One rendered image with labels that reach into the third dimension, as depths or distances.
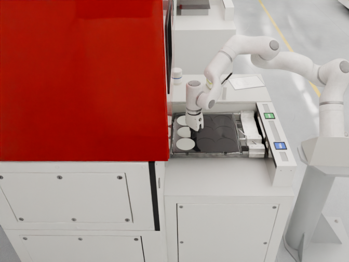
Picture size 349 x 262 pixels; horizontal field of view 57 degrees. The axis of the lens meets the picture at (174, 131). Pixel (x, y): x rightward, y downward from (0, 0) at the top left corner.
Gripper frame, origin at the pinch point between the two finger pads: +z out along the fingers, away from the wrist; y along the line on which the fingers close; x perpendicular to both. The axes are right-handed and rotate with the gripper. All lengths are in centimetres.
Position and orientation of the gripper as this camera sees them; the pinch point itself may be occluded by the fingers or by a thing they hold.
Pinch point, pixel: (193, 134)
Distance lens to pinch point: 177.0
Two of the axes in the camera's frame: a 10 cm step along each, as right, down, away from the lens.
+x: -7.7, 4.0, -5.0
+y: -6.4, -4.6, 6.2
